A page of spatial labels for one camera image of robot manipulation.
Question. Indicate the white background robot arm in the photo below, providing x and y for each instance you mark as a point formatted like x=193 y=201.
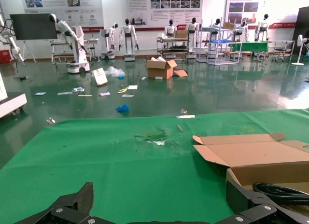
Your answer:
x=13 y=44

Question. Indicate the loose cardboard flap piece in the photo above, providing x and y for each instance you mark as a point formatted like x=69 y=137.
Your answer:
x=181 y=73

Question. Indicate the white tilted carton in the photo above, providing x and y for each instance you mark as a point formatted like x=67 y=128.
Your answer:
x=99 y=76

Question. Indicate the blue plastic tray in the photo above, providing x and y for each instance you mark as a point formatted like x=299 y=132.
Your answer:
x=219 y=41

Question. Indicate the metal trolley cart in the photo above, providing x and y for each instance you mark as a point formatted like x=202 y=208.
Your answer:
x=172 y=47

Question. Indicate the large open cardboard carton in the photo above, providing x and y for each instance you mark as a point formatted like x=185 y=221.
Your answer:
x=157 y=69

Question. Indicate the small closed cardboard box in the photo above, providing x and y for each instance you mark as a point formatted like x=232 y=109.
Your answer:
x=181 y=33

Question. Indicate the small wooden stick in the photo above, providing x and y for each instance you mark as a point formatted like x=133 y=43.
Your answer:
x=180 y=128

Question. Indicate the paper sheet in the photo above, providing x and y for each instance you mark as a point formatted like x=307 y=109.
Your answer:
x=105 y=93
x=127 y=95
x=64 y=93
x=132 y=87
x=39 y=93
x=78 y=89

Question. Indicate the clear plastic bag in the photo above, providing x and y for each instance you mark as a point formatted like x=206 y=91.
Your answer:
x=114 y=71

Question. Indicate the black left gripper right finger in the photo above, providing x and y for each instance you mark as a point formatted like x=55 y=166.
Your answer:
x=237 y=197

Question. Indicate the green table cloth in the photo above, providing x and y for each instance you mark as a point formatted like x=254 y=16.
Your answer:
x=96 y=161

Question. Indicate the blue glove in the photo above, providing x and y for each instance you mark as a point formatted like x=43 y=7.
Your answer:
x=122 y=108

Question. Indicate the dark door panel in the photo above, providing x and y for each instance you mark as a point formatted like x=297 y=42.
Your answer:
x=301 y=28

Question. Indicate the black screen on stand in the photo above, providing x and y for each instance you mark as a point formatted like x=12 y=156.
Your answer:
x=32 y=26

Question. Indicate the white standing fan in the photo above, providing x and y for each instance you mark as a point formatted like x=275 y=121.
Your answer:
x=300 y=40

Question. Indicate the metal frame shelf rack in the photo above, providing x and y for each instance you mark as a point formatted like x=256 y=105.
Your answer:
x=222 y=57

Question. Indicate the table with green cover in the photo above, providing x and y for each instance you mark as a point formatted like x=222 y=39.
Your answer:
x=249 y=46

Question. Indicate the open brown cardboard box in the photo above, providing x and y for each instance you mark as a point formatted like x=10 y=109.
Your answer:
x=253 y=154

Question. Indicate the wall poster board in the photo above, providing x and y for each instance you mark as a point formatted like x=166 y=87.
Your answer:
x=62 y=6
x=253 y=6
x=164 y=9

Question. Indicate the white humanoid robot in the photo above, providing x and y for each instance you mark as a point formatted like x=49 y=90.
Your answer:
x=192 y=31
x=242 y=29
x=128 y=35
x=77 y=47
x=170 y=29
x=262 y=27
x=111 y=35
x=215 y=28

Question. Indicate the yellow strip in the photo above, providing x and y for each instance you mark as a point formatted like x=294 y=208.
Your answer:
x=122 y=90

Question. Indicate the white work table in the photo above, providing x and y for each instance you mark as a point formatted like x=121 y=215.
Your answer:
x=58 y=41

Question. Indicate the silver binder clip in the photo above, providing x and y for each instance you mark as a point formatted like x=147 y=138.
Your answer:
x=186 y=116
x=50 y=121

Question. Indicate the white wheeled cart base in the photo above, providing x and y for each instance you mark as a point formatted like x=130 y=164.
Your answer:
x=12 y=103

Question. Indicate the grey work table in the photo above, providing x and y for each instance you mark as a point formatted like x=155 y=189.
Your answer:
x=282 y=41

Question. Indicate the red box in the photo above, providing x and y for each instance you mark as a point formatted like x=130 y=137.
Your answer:
x=4 y=57

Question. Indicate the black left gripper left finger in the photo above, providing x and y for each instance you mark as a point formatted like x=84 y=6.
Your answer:
x=83 y=200

